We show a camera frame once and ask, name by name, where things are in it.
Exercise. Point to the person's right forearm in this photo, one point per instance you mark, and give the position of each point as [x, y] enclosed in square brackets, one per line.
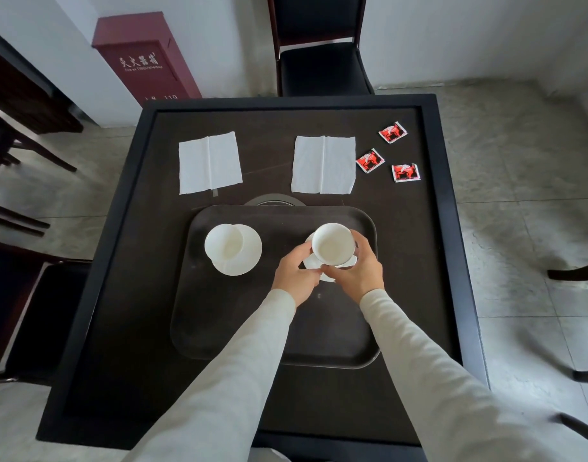
[443, 389]

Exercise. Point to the red tea packet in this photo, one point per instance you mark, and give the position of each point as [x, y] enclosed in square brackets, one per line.
[392, 132]
[405, 172]
[370, 160]

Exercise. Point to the dark red fire extinguisher cabinet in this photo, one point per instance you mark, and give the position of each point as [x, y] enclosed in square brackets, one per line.
[149, 62]

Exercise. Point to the white paper napkin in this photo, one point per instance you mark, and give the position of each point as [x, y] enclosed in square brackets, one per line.
[210, 163]
[323, 164]

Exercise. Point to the dark wooden chair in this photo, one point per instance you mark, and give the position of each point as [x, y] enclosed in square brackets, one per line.
[39, 312]
[577, 274]
[15, 153]

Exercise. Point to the white porcelain cup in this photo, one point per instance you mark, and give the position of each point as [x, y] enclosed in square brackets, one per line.
[222, 242]
[331, 245]

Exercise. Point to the person's left hand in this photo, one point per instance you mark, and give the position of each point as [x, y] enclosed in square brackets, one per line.
[294, 279]

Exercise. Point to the person's left thumb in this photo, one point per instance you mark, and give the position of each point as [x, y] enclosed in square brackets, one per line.
[299, 253]

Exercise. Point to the person's right thumb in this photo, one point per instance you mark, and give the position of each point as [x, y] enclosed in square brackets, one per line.
[336, 273]

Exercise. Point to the black padded chair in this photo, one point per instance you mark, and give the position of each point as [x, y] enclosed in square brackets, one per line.
[323, 67]

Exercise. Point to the white porcelain saucer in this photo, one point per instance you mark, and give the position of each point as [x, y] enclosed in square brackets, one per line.
[314, 262]
[250, 254]

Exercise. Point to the dark wooden side table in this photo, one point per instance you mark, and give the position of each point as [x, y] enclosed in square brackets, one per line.
[20, 91]

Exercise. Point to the dark brown serving tray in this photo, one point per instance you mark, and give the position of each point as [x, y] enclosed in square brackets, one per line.
[226, 312]

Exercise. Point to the round metal table inset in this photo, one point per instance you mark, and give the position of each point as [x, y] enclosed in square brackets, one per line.
[274, 201]

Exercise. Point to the person's right hand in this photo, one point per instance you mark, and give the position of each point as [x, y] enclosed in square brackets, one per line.
[361, 279]

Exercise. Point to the person's left forearm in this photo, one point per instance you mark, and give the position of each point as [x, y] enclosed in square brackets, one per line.
[226, 380]

